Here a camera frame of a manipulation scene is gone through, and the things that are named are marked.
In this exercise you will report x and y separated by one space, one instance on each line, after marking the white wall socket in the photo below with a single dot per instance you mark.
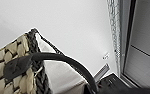
106 55

